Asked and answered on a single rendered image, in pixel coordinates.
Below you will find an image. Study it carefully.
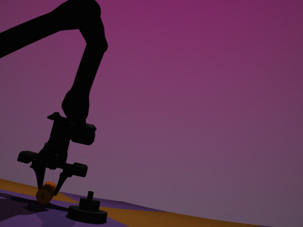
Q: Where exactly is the black stepped pedestal with shaft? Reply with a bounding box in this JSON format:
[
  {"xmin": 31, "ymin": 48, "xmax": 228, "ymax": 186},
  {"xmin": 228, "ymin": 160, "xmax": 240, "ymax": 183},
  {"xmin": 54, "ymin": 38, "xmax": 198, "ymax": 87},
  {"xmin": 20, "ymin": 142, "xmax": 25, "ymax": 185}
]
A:
[{"xmin": 67, "ymin": 191, "xmax": 108, "ymax": 224}]

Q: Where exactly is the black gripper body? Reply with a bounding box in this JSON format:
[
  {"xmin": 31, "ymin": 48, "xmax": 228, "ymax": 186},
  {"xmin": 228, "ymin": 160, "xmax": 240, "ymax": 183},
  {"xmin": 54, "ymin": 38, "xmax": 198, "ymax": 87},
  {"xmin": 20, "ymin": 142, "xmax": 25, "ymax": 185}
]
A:
[{"xmin": 17, "ymin": 137, "xmax": 88, "ymax": 177}]

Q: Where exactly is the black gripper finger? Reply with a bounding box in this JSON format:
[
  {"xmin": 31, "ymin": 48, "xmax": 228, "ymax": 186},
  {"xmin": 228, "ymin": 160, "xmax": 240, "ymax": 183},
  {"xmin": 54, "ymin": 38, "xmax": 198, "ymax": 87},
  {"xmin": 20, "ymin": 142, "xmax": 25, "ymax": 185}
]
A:
[
  {"xmin": 54, "ymin": 172, "xmax": 73, "ymax": 196},
  {"xmin": 30, "ymin": 166, "xmax": 46, "ymax": 190}
]

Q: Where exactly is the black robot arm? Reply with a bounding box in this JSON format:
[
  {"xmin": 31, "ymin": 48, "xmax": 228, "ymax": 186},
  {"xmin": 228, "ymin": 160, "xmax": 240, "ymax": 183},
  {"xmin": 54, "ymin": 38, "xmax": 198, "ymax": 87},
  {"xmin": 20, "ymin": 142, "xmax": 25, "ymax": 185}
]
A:
[{"xmin": 0, "ymin": 0, "xmax": 108, "ymax": 170}]

